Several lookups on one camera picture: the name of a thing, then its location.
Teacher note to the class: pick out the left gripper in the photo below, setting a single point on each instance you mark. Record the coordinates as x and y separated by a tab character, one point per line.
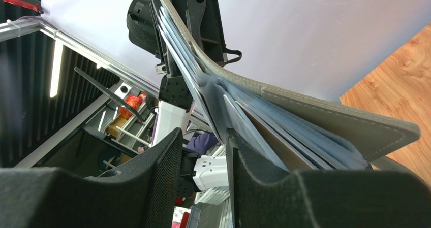
203	19

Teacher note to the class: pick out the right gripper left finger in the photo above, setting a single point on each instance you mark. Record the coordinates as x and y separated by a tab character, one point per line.
138	193

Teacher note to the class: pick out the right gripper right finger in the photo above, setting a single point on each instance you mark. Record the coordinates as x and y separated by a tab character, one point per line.
263	195

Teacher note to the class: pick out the grey card holder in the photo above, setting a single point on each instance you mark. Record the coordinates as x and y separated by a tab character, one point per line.
292	130

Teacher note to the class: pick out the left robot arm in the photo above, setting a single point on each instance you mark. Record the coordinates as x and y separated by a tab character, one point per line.
175	100

